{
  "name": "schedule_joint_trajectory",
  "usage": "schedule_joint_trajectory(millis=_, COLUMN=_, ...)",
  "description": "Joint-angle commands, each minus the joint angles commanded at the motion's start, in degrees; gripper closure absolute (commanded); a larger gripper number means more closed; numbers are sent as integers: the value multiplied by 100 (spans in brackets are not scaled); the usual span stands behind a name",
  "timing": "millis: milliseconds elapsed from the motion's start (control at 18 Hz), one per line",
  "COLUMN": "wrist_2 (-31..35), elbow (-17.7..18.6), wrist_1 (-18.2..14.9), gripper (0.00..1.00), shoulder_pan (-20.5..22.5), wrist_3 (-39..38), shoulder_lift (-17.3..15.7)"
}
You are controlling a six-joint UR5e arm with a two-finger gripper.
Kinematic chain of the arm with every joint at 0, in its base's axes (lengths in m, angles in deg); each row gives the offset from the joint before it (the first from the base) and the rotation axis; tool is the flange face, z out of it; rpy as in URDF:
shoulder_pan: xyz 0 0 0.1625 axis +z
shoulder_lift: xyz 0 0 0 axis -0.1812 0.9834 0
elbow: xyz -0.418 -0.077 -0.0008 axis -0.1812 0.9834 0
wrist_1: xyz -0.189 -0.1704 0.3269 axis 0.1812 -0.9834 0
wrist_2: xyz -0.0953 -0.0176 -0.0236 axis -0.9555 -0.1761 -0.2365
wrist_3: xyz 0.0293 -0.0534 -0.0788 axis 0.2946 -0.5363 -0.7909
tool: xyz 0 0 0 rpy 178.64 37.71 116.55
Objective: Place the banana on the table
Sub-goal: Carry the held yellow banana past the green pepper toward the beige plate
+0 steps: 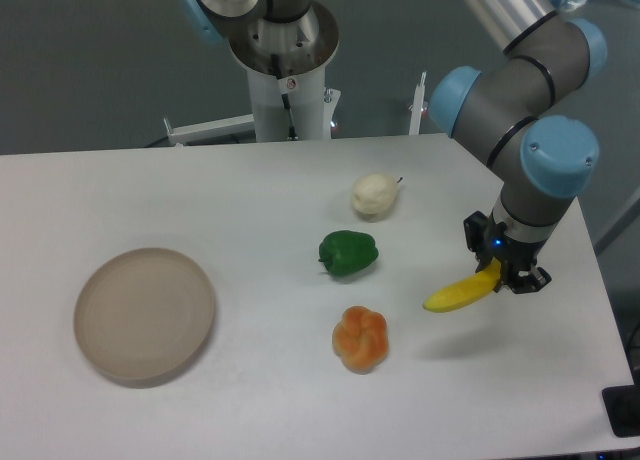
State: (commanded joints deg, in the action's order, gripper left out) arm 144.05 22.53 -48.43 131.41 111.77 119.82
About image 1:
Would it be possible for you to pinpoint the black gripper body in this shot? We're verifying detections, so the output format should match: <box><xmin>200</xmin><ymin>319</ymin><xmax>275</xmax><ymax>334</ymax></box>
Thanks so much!
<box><xmin>463</xmin><ymin>211</ymin><xmax>552</xmax><ymax>293</ymax></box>

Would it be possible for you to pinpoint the yellow toy banana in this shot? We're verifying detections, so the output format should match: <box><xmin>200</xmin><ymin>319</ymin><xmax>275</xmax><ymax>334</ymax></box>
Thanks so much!
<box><xmin>423</xmin><ymin>260</ymin><xmax>501</xmax><ymax>313</ymax></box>

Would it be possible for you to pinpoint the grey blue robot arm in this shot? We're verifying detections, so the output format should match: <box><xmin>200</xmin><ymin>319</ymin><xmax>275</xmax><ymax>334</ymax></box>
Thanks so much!
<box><xmin>179</xmin><ymin>0</ymin><xmax>607</xmax><ymax>294</ymax></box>

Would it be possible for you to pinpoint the cream toy pear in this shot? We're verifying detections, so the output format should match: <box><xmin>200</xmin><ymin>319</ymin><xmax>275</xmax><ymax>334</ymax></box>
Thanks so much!
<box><xmin>350</xmin><ymin>173</ymin><xmax>404</xmax><ymax>215</ymax></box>

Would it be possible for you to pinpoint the green toy bell pepper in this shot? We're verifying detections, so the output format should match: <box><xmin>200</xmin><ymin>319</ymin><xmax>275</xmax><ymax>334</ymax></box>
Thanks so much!
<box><xmin>318</xmin><ymin>230</ymin><xmax>379</xmax><ymax>278</ymax></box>

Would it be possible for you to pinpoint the orange toy bread roll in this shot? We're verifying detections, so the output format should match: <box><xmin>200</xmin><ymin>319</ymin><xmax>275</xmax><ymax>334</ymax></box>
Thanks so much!
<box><xmin>332</xmin><ymin>306</ymin><xmax>389</xmax><ymax>374</ymax></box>

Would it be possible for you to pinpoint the black device at edge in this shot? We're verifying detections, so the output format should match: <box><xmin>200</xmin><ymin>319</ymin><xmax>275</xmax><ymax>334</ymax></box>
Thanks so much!
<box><xmin>602</xmin><ymin>385</ymin><xmax>639</xmax><ymax>438</ymax></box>

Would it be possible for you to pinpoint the beige round plate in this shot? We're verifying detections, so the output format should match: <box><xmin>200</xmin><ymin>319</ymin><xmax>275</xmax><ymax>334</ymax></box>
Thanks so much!
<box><xmin>73</xmin><ymin>248</ymin><xmax>216</xmax><ymax>388</ymax></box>

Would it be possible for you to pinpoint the white right mounting bracket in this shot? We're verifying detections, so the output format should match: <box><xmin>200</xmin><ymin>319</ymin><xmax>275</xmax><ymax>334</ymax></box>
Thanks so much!
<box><xmin>408</xmin><ymin>71</ymin><xmax>428</xmax><ymax>135</ymax></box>

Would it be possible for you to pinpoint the white mounting bracket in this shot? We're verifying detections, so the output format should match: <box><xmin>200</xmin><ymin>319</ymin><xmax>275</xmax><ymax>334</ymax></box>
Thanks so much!
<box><xmin>163</xmin><ymin>114</ymin><xmax>254</xmax><ymax>145</ymax></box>
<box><xmin>408</xmin><ymin>71</ymin><xmax>428</xmax><ymax>135</ymax></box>

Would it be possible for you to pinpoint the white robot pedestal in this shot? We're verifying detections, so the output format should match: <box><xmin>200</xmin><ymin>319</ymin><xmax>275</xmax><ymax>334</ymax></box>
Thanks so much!
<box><xmin>247</xmin><ymin>67</ymin><xmax>341</xmax><ymax>142</ymax></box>

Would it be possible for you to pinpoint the white left mounting bracket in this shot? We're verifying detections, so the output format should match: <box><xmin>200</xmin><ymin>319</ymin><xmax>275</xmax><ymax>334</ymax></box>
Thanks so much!
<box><xmin>163</xmin><ymin>114</ymin><xmax>254</xmax><ymax>145</ymax></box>

